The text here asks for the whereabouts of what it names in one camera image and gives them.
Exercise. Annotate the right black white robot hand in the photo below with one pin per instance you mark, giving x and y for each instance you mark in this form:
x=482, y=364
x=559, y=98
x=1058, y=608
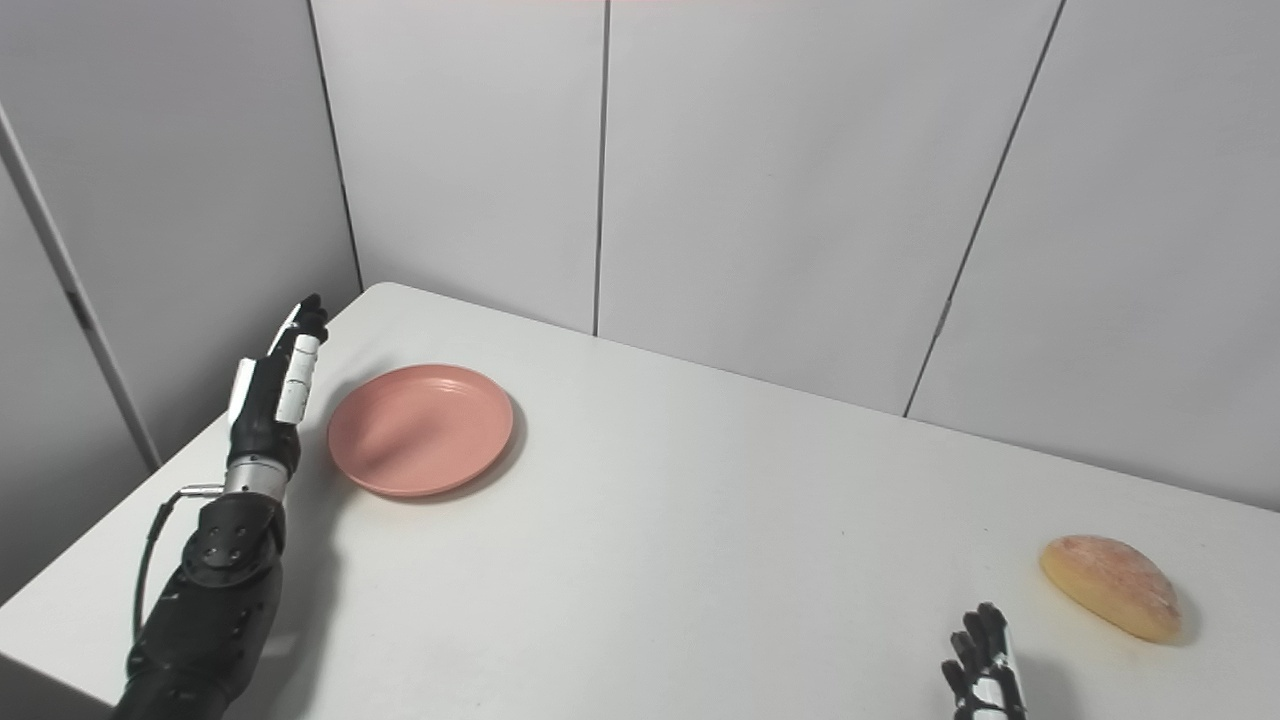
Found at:
x=985, y=680

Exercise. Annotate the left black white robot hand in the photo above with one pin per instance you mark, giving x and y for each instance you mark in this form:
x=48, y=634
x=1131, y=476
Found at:
x=262, y=415

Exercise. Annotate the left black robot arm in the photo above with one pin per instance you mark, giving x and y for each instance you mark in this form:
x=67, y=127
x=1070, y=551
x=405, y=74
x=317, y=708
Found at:
x=215, y=590

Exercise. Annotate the pink round plate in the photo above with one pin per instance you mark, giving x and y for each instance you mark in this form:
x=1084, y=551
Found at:
x=420, y=430

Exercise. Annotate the golden bread roll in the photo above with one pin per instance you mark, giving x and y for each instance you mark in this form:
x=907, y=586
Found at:
x=1110, y=585

